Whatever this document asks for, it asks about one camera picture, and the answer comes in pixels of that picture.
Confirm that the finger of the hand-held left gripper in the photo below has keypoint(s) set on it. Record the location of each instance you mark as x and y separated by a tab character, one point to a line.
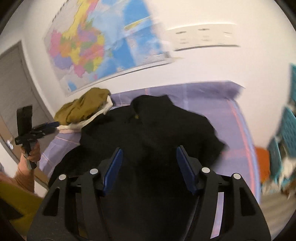
52	124
45	132

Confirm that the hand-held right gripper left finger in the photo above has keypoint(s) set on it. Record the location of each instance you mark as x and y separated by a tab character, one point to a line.
113	171

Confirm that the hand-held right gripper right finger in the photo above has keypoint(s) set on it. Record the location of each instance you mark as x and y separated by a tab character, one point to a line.
186	171

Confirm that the black garment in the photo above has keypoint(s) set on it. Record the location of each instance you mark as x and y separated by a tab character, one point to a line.
150	129

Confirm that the person's left forearm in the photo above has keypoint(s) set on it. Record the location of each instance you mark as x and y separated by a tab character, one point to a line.
25	179

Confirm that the person's left hand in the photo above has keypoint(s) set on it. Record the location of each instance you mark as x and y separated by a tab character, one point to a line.
37	153

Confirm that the olive garment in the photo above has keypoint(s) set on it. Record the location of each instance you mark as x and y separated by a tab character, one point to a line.
83	106

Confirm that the grey door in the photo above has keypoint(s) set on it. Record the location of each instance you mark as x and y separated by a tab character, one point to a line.
16	81

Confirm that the orange object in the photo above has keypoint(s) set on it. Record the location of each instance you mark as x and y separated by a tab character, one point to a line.
262	162

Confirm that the purple plaid bed sheet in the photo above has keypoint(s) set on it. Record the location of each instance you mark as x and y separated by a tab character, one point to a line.
208	97

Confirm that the person's mustard top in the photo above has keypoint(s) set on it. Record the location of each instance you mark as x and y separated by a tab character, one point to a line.
20	206

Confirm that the teal perforated basket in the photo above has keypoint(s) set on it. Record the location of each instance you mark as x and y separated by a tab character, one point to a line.
289	125
275	160

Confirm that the colourful wall map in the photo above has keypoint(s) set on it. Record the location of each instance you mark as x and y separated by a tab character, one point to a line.
104	41

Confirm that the white wall socket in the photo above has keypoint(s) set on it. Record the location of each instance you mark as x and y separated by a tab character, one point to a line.
207	36
182	38

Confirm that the white wall switch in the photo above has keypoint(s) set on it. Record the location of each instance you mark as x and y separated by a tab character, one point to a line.
229	34

